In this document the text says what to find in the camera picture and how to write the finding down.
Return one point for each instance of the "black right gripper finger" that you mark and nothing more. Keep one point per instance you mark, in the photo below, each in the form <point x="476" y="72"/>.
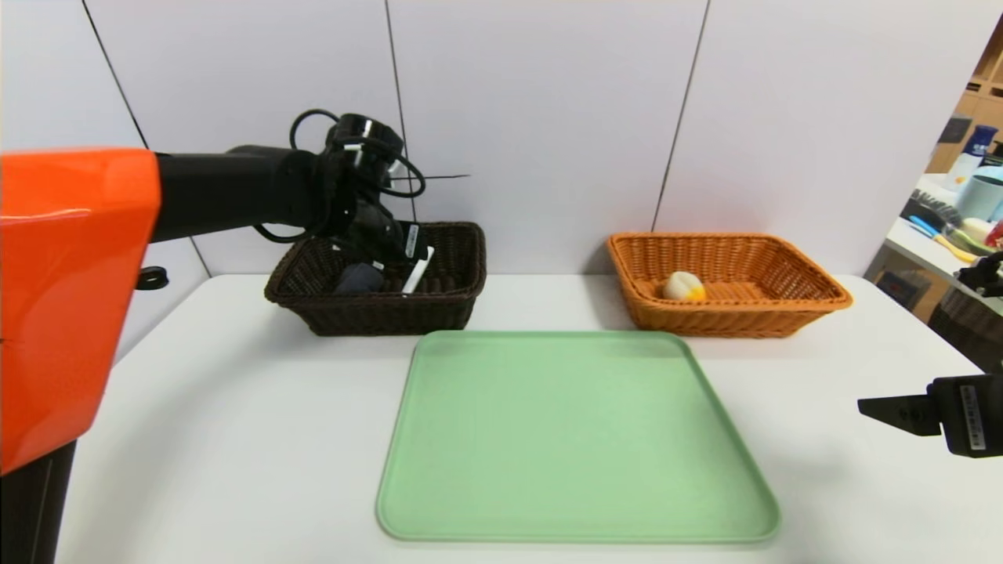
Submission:
<point x="897" y="413"/>

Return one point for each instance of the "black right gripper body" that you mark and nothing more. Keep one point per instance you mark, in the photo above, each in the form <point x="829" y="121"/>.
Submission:
<point x="970" y="417"/>

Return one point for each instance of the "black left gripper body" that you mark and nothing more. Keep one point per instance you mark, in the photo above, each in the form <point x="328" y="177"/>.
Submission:
<point x="413" y="242"/>

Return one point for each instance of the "white marker pen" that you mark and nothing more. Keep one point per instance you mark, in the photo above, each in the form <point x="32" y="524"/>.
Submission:
<point x="417" y="272"/>

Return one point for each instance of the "grey towel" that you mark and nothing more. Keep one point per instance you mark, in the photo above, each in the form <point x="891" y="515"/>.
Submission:
<point x="360" y="280"/>

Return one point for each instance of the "white orange toy egg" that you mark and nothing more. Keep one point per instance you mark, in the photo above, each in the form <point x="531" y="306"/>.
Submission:
<point x="682" y="286"/>

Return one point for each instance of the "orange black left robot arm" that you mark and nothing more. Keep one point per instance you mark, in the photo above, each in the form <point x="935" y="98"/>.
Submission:
<point x="78" y="274"/>

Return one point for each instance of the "dark brown wicker basket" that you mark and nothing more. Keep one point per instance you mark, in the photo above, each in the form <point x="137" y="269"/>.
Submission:
<point x="376" y="313"/>

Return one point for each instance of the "orange wicker basket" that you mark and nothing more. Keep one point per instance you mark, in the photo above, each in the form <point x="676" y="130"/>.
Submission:
<point x="744" y="321"/>

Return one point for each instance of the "white side table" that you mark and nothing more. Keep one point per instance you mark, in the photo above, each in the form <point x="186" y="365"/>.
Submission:
<point x="925" y="243"/>

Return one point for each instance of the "red item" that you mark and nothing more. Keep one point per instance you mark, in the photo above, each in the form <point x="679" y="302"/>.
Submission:
<point x="997" y="233"/>

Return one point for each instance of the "black brush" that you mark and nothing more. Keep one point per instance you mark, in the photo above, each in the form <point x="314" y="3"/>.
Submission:
<point x="928" y="210"/>

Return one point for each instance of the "pale blue round pot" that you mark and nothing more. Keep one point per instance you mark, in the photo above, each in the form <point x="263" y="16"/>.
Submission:
<point x="981" y="196"/>

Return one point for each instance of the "white bottle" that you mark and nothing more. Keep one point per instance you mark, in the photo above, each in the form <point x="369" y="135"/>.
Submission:
<point x="959" y="174"/>

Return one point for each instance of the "green plastic tray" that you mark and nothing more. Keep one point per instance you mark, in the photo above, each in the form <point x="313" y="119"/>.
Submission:
<point x="580" y="439"/>

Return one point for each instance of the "wooden shelf unit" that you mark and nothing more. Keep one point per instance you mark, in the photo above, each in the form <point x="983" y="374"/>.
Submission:
<point x="986" y="110"/>

